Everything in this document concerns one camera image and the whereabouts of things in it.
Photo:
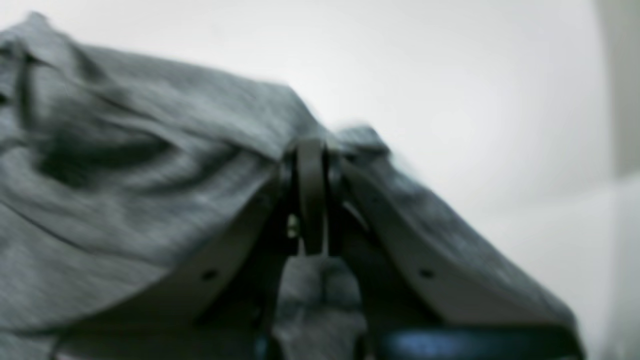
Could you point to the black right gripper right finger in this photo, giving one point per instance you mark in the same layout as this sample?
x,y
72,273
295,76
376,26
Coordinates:
x,y
421,305

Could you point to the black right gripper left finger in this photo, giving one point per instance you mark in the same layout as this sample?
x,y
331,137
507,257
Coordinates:
x,y
220,303

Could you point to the grey t-shirt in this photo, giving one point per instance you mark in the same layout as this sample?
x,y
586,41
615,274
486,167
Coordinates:
x,y
117,167

